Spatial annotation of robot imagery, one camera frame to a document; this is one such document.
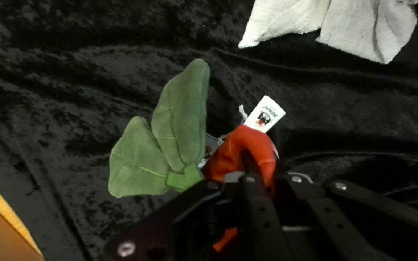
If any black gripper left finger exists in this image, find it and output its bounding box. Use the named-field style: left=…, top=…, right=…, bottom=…
left=236, top=149, right=297, bottom=261

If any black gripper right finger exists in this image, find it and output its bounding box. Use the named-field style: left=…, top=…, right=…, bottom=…
left=275, top=171, right=396, bottom=261

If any white towel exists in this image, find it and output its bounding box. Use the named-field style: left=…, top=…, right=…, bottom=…
left=238, top=0, right=418, bottom=64

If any black velvet table cloth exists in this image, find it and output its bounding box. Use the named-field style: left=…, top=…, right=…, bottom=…
left=0, top=0, right=418, bottom=261

